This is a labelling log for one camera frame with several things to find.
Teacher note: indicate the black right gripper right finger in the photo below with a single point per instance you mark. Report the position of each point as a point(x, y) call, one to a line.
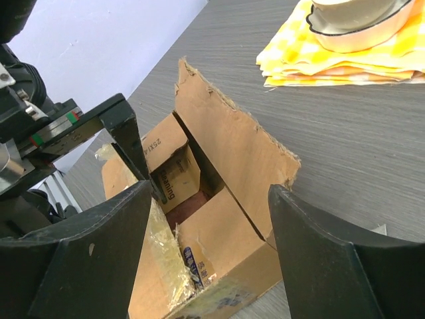
point(334, 269)

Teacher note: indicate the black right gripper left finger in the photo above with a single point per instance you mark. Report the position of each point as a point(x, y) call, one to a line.
point(81, 267)

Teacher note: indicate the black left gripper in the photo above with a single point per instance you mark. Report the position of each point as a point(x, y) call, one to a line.
point(35, 131)

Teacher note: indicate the brown cleaning product box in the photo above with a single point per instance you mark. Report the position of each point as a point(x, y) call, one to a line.
point(171, 162)

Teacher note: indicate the brown cardboard express box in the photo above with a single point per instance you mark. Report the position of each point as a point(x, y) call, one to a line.
point(215, 253)

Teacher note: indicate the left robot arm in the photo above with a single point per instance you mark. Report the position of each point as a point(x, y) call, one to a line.
point(31, 210)

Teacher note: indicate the orange checkered cloth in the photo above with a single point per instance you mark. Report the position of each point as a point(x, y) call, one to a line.
point(294, 57)

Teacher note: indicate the white ceramic bowl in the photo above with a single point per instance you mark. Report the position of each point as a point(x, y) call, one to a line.
point(352, 14)

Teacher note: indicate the scalloped white saucer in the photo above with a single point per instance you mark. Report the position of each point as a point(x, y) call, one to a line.
point(354, 40)

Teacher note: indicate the aluminium frame rail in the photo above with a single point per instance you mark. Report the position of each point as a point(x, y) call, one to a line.
point(57, 191)

